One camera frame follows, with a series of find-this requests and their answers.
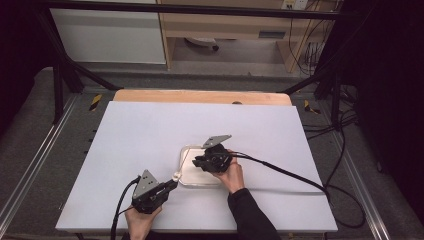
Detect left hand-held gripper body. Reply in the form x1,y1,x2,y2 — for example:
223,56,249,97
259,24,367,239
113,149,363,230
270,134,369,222
131,169,169,215

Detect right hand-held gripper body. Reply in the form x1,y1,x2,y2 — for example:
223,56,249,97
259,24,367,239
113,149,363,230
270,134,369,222
199,134,233,174

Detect white square tray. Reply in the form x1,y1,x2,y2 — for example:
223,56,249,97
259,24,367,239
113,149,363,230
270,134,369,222
179,144,231,187

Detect person's right hand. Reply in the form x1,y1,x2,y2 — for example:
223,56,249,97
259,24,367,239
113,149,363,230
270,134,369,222
213,158,245,195

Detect person's left hand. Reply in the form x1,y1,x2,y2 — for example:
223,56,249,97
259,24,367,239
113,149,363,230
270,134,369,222
124,204,163,240

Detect white table board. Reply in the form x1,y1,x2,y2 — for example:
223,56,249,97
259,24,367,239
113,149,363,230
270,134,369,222
55,101,338,233

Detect wooden table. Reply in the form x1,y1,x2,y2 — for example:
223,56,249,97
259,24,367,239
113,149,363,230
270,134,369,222
113,89,293,107

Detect yellow black tape strip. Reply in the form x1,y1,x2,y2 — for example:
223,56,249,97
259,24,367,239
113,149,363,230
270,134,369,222
89,94,103,112
303,99,321,115

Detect office chair base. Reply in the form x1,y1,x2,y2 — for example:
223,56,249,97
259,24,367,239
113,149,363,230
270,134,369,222
184,37,220,52

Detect light wooden desk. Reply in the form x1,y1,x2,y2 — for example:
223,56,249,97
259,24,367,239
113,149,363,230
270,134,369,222
156,0,338,73

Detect white cabinet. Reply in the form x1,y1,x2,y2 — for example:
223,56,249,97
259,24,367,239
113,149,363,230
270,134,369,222
49,8,167,65

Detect left hand-held gripper black cable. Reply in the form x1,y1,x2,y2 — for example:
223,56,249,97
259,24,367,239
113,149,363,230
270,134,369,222
110,175,142,240

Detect hand-held gripper black cable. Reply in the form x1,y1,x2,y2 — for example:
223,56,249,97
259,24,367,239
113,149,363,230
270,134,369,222
229,151,367,230
110,175,142,240

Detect right hand-held gripper black cable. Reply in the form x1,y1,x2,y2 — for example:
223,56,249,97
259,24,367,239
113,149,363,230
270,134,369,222
229,151,367,230

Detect aluminium floor rail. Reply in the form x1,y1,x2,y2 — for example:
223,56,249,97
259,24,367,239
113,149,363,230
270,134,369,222
0,94,79,228
333,133,391,240

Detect black floor cables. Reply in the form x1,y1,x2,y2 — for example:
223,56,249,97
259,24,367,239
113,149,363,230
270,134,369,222
301,86,359,141

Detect black metal frame post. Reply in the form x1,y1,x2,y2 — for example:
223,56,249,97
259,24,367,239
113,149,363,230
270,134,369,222
34,6,123,125
281,66,344,131

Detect hanging black cables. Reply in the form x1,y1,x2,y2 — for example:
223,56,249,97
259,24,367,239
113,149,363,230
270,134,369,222
288,0,338,76

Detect black metal frame bar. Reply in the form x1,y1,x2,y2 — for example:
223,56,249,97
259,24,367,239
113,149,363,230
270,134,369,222
43,1,341,20

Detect white wall socket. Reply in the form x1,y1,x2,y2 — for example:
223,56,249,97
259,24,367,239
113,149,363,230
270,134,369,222
281,0,309,10

